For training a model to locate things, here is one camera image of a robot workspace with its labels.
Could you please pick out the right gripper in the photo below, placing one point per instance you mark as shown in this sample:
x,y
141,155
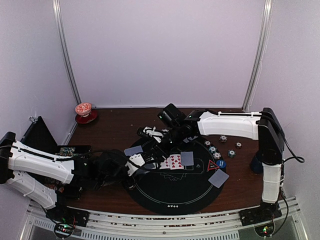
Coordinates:
x,y
157,149

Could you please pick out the face up diamonds card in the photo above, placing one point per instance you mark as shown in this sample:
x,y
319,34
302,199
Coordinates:
x,y
165,165

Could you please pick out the blue playing card deck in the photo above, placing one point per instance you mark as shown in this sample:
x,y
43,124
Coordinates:
x,y
149,167

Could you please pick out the playing card seat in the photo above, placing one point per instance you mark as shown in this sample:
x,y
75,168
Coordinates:
x,y
133,150

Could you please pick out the green chip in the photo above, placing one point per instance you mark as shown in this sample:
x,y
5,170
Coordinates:
x,y
212,149

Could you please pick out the red triangle marker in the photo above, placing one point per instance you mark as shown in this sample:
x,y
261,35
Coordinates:
x,y
212,166

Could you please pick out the blue round blind button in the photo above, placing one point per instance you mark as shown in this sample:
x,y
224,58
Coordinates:
x,y
221,164

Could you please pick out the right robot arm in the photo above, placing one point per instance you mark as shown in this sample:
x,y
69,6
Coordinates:
x,y
262,126

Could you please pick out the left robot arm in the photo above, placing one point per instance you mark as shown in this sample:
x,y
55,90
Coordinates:
x,y
19,163

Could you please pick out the round black poker mat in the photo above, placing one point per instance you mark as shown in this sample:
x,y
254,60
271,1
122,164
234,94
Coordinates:
x,y
182,191

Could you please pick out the red patterned bowl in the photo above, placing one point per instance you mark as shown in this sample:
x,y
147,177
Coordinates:
x,y
83,109

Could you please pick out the black white chip stack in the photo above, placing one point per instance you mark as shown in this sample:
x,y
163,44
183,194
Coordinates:
x,y
223,138

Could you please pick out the black poker chip case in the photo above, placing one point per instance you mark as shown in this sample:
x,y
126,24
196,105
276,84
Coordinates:
x,y
39,137

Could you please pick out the red white chip stack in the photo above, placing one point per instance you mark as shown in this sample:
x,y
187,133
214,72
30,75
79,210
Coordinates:
x,y
238,145

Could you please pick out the dark blue mug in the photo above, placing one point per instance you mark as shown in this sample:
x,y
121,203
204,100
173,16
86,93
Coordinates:
x,y
255,164

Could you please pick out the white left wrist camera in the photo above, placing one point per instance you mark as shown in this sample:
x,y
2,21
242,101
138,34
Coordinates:
x,y
133,163

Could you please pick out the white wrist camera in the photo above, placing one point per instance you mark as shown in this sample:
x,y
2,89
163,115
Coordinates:
x,y
150,132
133,163

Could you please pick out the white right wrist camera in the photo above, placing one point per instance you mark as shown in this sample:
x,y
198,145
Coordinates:
x,y
150,132

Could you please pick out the front aluminium rail base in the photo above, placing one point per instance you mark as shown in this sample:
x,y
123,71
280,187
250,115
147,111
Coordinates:
x,y
223,225

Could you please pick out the left aluminium frame post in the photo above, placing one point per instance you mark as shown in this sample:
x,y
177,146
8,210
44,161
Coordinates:
x,y
65,53

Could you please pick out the aluminium frame post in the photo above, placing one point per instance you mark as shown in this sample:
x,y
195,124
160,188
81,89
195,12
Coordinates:
x,y
65,53
260,50

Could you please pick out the right aluminium frame post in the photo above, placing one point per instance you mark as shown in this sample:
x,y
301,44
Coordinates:
x,y
260,50

